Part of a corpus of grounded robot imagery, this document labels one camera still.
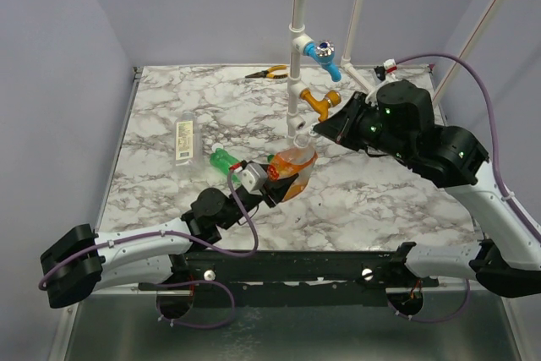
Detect orange label tea bottle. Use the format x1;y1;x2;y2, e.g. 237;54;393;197
267;136;318;202

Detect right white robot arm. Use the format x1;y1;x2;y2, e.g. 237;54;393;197
313;89;540;298

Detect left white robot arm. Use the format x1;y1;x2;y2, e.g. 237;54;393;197
38;177;296;309

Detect green plastic bottle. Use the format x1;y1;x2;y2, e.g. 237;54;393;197
210;149;240;175

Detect clear square water bottle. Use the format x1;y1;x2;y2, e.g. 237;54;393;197
173;111;202;167

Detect brass yellow faucet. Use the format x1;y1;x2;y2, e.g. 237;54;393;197
299;88;342;123

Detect blue plastic faucet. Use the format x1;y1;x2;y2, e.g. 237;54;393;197
303;40;342;83

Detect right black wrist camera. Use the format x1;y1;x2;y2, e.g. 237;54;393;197
365;59;435;134

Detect yellow handled pliers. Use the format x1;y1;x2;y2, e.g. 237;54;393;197
245;65;288;79

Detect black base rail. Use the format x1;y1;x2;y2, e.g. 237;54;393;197
84;246;462;309

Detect white PVC pipe frame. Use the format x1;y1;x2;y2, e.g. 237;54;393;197
286;0;503;142

